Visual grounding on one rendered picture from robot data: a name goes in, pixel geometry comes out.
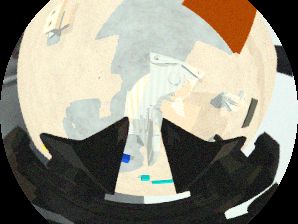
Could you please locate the small teal block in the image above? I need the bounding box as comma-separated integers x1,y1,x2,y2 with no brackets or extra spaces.
141,175,150,181

